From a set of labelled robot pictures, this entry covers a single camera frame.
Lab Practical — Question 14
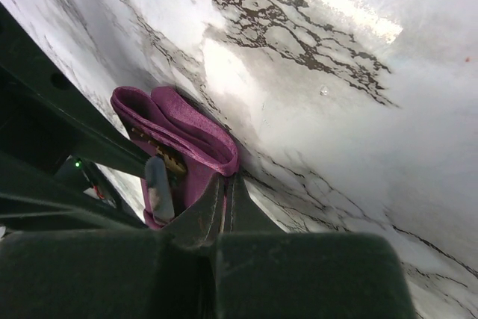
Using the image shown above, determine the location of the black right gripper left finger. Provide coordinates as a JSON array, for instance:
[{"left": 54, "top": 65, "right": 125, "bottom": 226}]
[{"left": 1, "top": 176, "right": 226, "bottom": 318}]

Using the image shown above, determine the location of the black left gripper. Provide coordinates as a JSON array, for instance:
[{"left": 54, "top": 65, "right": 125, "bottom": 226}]
[{"left": 1, "top": 7, "right": 148, "bottom": 235}]

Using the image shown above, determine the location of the purple satin napkin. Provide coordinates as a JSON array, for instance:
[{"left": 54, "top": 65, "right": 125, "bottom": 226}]
[{"left": 111, "top": 87, "right": 239, "bottom": 214}]

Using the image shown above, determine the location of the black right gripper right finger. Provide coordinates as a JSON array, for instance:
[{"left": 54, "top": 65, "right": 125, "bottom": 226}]
[{"left": 215, "top": 176, "right": 415, "bottom": 318}]

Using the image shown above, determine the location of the rose gold fork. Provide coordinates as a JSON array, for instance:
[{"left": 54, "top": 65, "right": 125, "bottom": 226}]
[{"left": 131, "top": 128, "right": 187, "bottom": 187}]

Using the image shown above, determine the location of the purple handled knife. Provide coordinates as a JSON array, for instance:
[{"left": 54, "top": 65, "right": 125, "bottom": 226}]
[{"left": 145, "top": 156, "right": 175, "bottom": 223}]

